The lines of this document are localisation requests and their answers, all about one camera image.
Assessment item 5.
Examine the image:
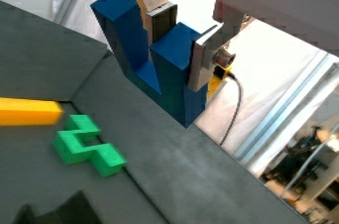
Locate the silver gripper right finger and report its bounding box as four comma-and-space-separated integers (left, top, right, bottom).
188, 1, 244, 92

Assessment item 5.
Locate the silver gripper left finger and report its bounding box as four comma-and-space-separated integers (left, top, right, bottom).
136, 0, 177, 44

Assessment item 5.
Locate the blue U-shaped block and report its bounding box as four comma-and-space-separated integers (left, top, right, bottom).
91, 0, 207, 127

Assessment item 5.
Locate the green zigzag block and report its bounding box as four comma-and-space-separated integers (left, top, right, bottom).
52, 115, 125, 177

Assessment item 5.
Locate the yellow long bar block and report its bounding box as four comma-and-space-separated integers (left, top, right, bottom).
0, 97, 64, 126

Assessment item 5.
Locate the black cable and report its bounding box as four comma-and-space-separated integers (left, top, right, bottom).
219, 72, 244, 147

